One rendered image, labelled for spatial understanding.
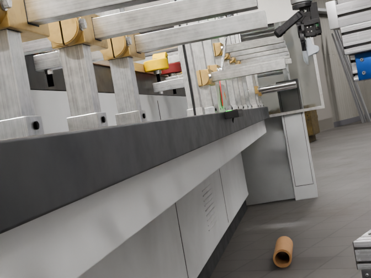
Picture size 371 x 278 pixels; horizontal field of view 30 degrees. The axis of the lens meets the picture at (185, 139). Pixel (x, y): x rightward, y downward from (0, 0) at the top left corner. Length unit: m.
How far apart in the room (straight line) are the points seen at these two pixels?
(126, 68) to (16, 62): 0.49
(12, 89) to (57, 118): 0.72
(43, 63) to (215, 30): 0.32
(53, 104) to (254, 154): 3.77
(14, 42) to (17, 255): 0.22
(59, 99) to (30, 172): 0.83
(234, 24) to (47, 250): 0.60
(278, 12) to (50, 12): 4.27
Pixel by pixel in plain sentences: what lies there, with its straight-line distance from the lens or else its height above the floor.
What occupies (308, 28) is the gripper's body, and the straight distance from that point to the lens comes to 2.48.
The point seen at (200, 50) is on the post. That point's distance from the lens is 2.21.
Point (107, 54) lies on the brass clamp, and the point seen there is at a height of 0.83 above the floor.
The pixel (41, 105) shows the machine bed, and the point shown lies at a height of 0.77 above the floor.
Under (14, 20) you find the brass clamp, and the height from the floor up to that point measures 0.82.
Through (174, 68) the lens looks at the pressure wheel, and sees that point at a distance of 2.50.
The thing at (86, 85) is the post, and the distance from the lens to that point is 0.98.
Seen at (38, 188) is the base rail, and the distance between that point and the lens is 0.69.
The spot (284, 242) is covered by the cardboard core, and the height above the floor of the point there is 0.08.
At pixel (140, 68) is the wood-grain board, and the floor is 0.88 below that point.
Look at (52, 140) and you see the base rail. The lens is 0.75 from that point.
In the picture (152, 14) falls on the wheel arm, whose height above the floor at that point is 0.85.
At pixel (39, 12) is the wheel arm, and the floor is 0.83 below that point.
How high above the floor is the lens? 0.69
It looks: 1 degrees down
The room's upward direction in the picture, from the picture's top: 10 degrees counter-clockwise
